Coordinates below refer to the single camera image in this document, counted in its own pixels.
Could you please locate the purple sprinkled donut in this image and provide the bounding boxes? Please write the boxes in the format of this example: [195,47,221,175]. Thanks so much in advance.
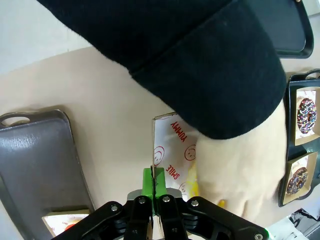
[296,97,318,135]

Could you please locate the brown plastic handled tray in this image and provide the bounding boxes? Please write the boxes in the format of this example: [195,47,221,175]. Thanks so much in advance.
[0,107,96,240]

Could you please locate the person's right forearm black sleeve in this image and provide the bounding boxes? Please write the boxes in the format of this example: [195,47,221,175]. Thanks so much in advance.
[36,0,287,141]

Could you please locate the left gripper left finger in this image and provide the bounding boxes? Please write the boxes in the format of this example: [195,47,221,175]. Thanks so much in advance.
[53,167,154,240]

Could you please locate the chocolate sprinkled donut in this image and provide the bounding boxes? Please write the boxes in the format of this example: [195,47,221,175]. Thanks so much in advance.
[286,166,309,196]

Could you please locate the red glazed donut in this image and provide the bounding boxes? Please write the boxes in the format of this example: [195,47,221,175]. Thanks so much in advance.
[63,216,85,232]

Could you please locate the person's right hand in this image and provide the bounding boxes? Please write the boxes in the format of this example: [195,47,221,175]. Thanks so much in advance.
[194,99,288,219]

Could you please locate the black plastic handled tray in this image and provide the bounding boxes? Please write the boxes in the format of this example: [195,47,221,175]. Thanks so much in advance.
[277,68,320,208]

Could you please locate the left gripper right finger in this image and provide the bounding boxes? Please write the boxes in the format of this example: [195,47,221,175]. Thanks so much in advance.
[154,166,270,240]

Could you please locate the black plastic serving tray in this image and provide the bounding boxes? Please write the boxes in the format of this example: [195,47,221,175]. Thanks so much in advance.
[273,0,315,60]

